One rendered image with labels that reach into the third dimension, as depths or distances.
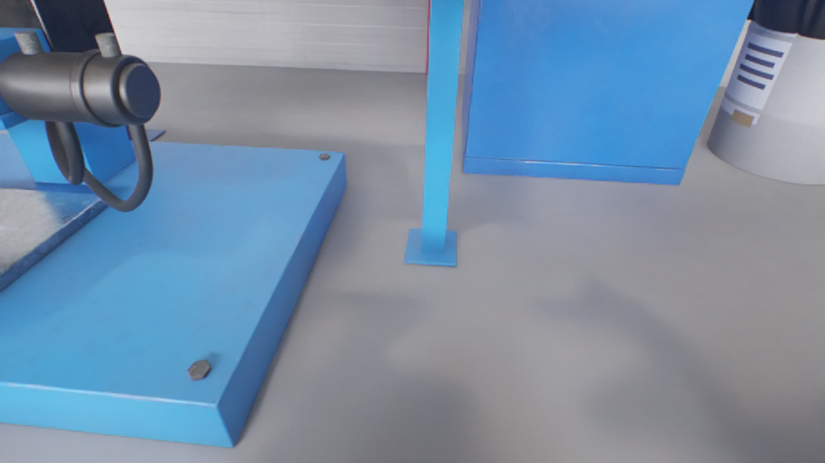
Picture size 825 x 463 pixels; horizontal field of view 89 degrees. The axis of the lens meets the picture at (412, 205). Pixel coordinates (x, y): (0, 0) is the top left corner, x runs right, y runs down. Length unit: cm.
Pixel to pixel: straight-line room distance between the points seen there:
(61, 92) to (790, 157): 193
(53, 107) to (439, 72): 63
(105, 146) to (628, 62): 146
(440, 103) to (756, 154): 128
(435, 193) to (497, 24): 55
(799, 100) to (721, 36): 42
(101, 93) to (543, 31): 105
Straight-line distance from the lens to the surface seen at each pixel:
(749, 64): 188
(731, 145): 192
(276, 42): 272
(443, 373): 85
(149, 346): 84
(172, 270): 97
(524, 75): 135
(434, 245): 106
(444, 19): 84
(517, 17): 131
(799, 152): 187
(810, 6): 174
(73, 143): 89
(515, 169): 147
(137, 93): 76
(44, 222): 121
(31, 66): 83
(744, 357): 110
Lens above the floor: 69
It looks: 33 degrees down
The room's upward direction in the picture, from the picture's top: 1 degrees clockwise
